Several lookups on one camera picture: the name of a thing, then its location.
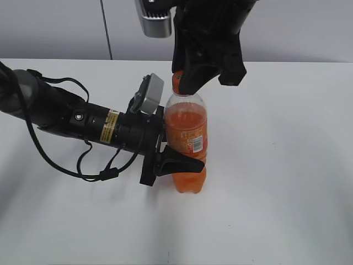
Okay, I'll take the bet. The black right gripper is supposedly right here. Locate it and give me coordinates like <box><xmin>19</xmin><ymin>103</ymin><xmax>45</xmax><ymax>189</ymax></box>
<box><xmin>172</xmin><ymin>1</ymin><xmax>247</xmax><ymax>96</ymax></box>

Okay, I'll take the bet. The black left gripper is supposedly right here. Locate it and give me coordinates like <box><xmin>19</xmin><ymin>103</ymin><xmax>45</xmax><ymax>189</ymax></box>
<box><xmin>114</xmin><ymin>106</ymin><xmax>205</xmax><ymax>186</ymax></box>

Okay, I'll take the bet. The orange bottle cap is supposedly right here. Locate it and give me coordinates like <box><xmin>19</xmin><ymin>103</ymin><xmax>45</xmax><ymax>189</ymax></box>
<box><xmin>172</xmin><ymin>70</ymin><xmax>184</xmax><ymax>96</ymax></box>

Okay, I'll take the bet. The orange soda plastic bottle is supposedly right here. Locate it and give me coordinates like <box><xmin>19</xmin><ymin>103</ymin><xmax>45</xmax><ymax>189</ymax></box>
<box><xmin>164</xmin><ymin>93</ymin><xmax>208</xmax><ymax>194</ymax></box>

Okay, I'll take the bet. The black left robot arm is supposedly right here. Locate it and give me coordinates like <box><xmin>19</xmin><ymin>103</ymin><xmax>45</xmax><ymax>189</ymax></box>
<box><xmin>1</xmin><ymin>65</ymin><xmax>205</xmax><ymax>186</ymax></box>

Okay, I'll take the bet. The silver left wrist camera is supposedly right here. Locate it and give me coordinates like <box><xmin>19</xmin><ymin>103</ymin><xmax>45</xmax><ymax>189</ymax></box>
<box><xmin>130</xmin><ymin>73</ymin><xmax>164</xmax><ymax>115</ymax></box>

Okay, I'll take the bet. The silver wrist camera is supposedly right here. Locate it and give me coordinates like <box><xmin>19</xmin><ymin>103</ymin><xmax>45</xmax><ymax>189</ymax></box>
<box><xmin>135</xmin><ymin>0</ymin><xmax>178</xmax><ymax>38</ymax></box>
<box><xmin>130</xmin><ymin>73</ymin><xmax>164</xmax><ymax>115</ymax></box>

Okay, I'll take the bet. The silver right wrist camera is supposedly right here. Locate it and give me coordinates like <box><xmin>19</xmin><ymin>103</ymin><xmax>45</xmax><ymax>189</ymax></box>
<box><xmin>135</xmin><ymin>0</ymin><xmax>178</xmax><ymax>38</ymax></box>

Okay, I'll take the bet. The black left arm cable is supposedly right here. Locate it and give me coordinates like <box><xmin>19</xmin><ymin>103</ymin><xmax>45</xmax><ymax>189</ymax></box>
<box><xmin>0</xmin><ymin>61</ymin><xmax>138</xmax><ymax>182</ymax></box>

